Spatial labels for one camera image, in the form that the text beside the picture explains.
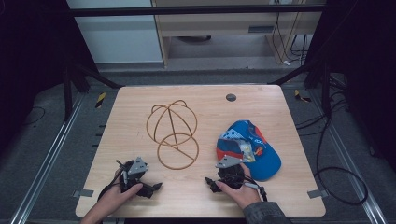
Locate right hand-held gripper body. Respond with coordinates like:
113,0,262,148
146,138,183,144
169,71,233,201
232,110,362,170
214,154,248,190

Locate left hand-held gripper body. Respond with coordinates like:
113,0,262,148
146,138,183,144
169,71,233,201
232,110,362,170
115,156,149,194

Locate blue and red cap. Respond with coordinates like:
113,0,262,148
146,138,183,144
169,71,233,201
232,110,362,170
216,119,282,182

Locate person's right hand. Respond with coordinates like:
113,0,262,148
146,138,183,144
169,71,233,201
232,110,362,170
215,162,262,211

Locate person's left hand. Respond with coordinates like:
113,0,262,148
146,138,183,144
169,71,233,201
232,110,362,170
98,182,144,217

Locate grey tape piece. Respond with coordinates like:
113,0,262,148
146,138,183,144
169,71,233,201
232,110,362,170
306,189,330,200
72,189,95,199

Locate yellow and black tape marker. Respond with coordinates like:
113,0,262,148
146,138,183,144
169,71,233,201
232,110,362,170
293,89,312,104
94,91,107,109

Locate white cabinet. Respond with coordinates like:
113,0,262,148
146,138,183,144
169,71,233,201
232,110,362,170
66,0,164,65

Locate black curtain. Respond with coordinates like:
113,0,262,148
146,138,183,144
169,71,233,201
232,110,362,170
0,0,98,153
305,0,396,172

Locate light wooden desk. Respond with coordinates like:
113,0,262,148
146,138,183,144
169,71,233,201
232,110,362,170
150,0,327,68

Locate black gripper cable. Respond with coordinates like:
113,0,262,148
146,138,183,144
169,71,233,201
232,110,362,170
242,175,269,203

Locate golden wire hat stand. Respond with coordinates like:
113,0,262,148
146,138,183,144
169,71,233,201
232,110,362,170
146,99,200,171

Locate aluminium floor rail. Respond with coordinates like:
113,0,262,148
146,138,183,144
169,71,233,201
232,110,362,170
310,89,388,224
8,92,86,224

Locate black floor cable loop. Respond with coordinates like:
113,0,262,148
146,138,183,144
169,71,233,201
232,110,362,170
294,81,370,207

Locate black frame strut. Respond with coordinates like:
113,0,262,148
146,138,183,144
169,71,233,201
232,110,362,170
63,61,125,123
267,61,332,120

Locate thin black floor cable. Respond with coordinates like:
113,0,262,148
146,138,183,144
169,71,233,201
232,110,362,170
21,105,47,127

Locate black hanging cables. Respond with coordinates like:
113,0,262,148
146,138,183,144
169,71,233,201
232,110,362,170
271,0,310,67

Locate black horizontal frame bar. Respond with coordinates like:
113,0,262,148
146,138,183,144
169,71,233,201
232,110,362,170
67,4,327,18

